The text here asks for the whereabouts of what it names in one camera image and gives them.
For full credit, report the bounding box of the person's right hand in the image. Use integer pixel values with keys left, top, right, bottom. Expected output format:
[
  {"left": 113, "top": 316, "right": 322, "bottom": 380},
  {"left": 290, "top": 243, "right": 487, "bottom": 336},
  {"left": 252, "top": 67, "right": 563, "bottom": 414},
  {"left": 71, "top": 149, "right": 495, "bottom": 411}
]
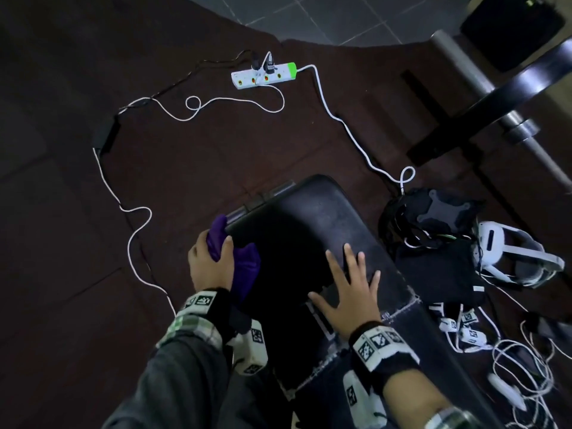
[{"left": 308, "top": 243, "right": 383, "bottom": 343}]

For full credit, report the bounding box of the person's left hand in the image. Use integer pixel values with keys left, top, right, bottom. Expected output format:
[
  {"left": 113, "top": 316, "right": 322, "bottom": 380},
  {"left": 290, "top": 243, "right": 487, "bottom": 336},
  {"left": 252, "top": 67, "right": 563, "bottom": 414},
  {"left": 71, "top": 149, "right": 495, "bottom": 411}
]
[{"left": 187, "top": 231, "right": 237, "bottom": 293}]

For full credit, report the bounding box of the purple cleaning cloth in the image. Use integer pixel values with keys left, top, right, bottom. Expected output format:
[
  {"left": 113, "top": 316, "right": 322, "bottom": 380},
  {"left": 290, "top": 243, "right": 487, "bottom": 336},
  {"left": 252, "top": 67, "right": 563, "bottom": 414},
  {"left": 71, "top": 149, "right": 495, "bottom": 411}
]
[{"left": 205, "top": 214, "right": 262, "bottom": 304}]

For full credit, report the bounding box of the black bench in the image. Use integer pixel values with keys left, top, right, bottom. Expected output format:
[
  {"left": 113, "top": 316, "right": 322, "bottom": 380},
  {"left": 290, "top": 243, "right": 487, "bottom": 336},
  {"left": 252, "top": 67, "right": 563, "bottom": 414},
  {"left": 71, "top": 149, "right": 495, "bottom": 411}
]
[{"left": 223, "top": 173, "right": 506, "bottom": 429}]

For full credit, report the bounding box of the person's right forearm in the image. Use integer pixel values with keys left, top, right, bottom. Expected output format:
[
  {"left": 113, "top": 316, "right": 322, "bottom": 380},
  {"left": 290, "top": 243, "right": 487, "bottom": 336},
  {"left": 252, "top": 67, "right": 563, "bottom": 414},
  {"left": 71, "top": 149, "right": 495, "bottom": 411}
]
[{"left": 383, "top": 369, "right": 488, "bottom": 429}]

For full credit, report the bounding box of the person's left forearm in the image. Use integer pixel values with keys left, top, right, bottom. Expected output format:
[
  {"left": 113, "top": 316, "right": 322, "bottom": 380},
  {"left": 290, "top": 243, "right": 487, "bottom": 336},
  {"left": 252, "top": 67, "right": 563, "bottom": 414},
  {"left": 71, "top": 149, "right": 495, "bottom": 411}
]
[{"left": 102, "top": 315, "right": 231, "bottom": 429}]

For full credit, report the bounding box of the black right wristband with markers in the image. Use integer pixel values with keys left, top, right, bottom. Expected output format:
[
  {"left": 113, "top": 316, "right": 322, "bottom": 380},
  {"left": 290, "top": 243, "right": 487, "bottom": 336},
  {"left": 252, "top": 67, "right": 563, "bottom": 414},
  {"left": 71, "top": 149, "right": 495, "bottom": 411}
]
[{"left": 348, "top": 320, "right": 421, "bottom": 396}]

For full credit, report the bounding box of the black flat pouch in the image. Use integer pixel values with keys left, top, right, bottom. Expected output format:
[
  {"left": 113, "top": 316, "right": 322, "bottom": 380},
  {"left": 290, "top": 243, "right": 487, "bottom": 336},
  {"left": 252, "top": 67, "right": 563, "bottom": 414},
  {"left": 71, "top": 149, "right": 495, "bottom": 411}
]
[{"left": 395, "top": 238, "right": 486, "bottom": 309}]

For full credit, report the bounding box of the white headset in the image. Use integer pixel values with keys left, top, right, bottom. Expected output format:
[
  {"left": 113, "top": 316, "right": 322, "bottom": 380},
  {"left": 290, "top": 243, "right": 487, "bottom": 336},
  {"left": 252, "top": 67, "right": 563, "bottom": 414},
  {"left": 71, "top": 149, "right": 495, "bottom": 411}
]
[{"left": 473, "top": 220, "right": 566, "bottom": 289}]

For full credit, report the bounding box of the white handheld controller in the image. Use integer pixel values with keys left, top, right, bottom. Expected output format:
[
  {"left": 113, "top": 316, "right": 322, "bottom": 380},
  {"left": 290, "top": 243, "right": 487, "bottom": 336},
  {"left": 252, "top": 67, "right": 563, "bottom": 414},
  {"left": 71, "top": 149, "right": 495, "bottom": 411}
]
[{"left": 487, "top": 372, "right": 528, "bottom": 411}]

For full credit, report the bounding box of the black power adapter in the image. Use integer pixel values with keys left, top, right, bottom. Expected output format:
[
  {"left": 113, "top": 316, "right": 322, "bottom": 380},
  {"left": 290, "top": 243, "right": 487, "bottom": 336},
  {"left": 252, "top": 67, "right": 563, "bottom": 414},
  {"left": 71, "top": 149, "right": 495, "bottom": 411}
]
[{"left": 91, "top": 113, "right": 122, "bottom": 155}]

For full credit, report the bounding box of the white power strip green end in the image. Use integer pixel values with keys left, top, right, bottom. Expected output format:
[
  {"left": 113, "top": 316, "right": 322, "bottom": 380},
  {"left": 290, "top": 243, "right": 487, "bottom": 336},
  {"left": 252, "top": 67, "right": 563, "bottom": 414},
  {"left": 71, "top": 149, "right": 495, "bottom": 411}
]
[{"left": 231, "top": 62, "right": 298, "bottom": 91}]

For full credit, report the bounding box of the steel barbell bar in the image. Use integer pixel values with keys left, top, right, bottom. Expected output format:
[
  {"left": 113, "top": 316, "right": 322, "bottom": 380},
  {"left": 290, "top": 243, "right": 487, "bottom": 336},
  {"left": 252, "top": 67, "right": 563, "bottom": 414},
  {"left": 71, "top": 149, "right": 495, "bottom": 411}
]
[{"left": 431, "top": 30, "right": 572, "bottom": 192}]

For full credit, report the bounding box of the black square box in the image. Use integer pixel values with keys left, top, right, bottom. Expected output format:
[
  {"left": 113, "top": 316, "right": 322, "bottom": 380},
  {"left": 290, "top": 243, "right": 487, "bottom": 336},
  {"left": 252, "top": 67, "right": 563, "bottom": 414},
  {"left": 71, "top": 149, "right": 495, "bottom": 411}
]
[{"left": 460, "top": 0, "right": 566, "bottom": 73}]

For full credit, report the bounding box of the thin white floor cable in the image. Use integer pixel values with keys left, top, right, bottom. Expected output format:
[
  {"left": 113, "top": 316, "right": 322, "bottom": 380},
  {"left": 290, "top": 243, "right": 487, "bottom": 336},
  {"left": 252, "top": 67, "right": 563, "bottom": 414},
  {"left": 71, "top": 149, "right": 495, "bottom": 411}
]
[{"left": 91, "top": 84, "right": 287, "bottom": 318}]

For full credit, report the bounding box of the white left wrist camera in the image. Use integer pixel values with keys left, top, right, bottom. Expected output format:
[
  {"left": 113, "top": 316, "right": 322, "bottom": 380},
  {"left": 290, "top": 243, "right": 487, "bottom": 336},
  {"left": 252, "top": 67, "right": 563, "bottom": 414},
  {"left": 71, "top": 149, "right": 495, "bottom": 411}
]
[{"left": 231, "top": 319, "right": 269, "bottom": 377}]

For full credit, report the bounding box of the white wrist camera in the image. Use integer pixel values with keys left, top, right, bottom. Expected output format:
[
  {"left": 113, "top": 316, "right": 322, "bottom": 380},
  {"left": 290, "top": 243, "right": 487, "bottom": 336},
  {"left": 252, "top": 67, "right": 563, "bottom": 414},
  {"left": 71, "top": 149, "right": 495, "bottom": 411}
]
[
  {"left": 231, "top": 319, "right": 269, "bottom": 377},
  {"left": 343, "top": 369, "right": 388, "bottom": 429}
]

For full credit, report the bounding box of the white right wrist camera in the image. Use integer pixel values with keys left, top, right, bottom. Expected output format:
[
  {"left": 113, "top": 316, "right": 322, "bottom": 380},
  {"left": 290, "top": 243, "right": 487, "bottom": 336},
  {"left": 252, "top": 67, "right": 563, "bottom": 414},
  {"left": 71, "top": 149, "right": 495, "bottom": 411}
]
[{"left": 343, "top": 369, "right": 388, "bottom": 429}]

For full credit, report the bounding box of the black cap with grey bracket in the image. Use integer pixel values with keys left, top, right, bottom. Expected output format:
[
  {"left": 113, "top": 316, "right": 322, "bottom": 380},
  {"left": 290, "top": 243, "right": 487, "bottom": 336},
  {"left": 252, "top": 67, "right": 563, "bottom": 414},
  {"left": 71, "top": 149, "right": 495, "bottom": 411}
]
[{"left": 380, "top": 187, "right": 486, "bottom": 251}]

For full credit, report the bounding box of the tangle of white cables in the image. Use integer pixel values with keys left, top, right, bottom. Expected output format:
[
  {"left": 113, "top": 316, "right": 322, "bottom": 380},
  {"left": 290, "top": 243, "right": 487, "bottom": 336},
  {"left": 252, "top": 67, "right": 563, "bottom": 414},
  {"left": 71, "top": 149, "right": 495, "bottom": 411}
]
[{"left": 428, "top": 272, "right": 564, "bottom": 429}]

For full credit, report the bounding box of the black charger with white cord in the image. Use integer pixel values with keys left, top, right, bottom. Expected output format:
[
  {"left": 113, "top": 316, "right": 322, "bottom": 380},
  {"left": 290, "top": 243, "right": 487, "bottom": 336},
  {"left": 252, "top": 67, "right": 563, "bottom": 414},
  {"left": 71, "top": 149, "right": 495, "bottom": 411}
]
[{"left": 520, "top": 310, "right": 572, "bottom": 360}]

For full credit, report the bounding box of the thick white power cord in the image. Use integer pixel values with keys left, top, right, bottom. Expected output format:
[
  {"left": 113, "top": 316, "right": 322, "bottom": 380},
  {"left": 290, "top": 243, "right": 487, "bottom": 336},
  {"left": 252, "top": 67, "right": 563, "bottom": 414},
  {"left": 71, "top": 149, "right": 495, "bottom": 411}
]
[{"left": 294, "top": 64, "right": 416, "bottom": 195}]

